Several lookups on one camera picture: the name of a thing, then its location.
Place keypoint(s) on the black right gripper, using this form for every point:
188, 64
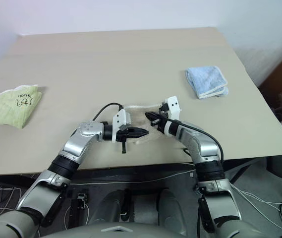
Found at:
165, 111

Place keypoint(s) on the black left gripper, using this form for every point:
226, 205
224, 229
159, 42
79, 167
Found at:
124, 135

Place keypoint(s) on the beige towel with white trim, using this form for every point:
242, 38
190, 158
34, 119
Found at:
139, 117

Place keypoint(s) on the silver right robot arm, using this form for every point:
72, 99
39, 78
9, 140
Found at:
200, 146

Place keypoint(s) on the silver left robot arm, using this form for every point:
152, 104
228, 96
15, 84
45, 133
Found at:
81, 138

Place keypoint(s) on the light blue folded towel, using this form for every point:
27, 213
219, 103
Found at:
206, 79

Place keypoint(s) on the green folded towel with print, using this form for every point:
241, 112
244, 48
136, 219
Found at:
9, 109

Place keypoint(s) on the dark grey rounded robot leg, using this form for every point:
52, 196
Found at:
170, 208
111, 203

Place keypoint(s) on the small black floor clamp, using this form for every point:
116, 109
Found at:
81, 198

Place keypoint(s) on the grey robot torso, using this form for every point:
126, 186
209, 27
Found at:
111, 229

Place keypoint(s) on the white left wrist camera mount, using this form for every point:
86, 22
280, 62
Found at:
121, 120

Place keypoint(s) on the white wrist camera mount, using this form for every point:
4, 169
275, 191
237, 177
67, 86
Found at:
173, 105
121, 120

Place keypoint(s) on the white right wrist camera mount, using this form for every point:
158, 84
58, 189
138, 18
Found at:
173, 105

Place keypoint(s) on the black table frame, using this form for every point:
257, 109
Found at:
135, 169

